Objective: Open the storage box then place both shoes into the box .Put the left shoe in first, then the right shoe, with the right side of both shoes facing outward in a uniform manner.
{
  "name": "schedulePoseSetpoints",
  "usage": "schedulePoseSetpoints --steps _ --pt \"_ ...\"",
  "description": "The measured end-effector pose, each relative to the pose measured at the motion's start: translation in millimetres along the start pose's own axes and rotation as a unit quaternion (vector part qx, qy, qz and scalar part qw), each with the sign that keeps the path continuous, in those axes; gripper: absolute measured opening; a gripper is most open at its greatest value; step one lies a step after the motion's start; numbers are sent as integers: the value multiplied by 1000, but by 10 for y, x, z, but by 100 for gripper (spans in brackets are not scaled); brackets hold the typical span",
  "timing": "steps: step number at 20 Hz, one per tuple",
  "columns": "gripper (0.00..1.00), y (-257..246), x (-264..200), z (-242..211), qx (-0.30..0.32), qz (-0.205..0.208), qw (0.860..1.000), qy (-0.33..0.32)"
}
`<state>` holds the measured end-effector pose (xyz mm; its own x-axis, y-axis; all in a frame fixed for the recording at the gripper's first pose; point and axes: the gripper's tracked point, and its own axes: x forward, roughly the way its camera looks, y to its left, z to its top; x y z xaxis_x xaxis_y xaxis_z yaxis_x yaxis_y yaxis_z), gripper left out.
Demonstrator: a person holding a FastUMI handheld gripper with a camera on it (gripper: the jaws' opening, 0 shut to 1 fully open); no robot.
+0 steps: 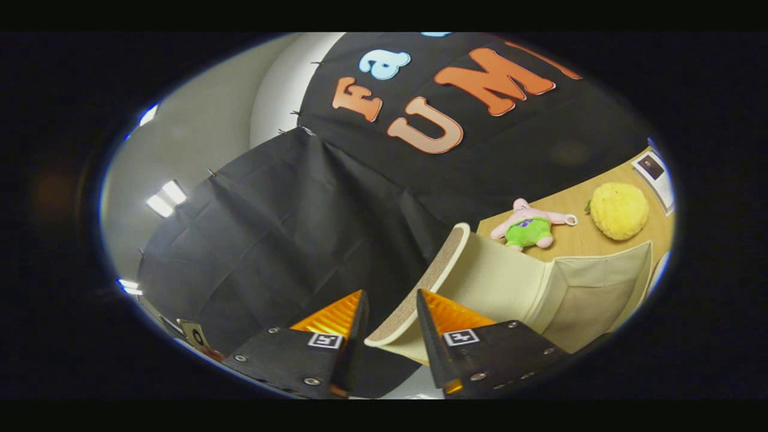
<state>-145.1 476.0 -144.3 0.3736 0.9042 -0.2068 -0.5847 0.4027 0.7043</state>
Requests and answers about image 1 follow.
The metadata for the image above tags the pink starfish plush toy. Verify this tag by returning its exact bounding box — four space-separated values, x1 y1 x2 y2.
491 198 578 253

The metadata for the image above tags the white book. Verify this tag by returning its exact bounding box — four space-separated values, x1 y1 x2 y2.
631 150 676 215

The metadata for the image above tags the yellow round plush toy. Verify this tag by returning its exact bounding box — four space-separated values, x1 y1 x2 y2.
587 182 650 241

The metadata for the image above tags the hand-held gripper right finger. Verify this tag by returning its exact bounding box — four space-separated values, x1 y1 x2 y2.
416 289 571 398

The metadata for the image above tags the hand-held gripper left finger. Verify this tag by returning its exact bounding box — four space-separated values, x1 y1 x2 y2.
222 290 370 400

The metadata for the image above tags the beige fabric storage box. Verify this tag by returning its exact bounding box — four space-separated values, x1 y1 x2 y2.
364 223 653 367

